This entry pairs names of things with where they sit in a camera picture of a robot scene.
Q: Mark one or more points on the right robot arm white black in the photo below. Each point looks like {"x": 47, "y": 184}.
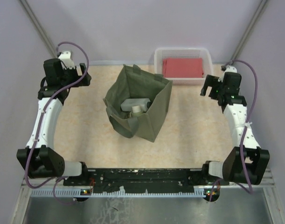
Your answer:
{"x": 247, "y": 161}

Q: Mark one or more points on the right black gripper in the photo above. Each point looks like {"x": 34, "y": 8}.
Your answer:
{"x": 211, "y": 80}

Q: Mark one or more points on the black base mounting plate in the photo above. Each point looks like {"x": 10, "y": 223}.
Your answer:
{"x": 138, "y": 182}

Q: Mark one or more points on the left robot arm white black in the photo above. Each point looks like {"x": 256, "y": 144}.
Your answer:
{"x": 39, "y": 158}

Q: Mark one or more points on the green canvas bag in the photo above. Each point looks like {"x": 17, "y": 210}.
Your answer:
{"x": 133, "y": 82}

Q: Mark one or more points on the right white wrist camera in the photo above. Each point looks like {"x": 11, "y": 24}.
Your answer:
{"x": 230, "y": 69}

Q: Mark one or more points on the green bottle beige cap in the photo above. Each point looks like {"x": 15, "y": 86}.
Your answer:
{"x": 136, "y": 111}

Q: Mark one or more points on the red folded cloth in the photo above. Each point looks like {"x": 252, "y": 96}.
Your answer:
{"x": 182, "y": 68}

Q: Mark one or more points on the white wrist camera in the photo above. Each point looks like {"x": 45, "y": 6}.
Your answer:
{"x": 66, "y": 59}
{"x": 230, "y": 69}

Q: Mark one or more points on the aluminium front rail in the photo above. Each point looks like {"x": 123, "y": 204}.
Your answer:
{"x": 52, "y": 189}

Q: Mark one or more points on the white plastic basket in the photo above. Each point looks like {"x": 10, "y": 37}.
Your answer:
{"x": 184, "y": 52}

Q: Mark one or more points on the white square bottle black cap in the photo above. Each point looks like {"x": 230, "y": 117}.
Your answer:
{"x": 126, "y": 106}

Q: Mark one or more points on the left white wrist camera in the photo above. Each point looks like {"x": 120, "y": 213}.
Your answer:
{"x": 66, "y": 59}

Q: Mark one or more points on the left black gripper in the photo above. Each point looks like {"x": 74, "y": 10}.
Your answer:
{"x": 74, "y": 71}

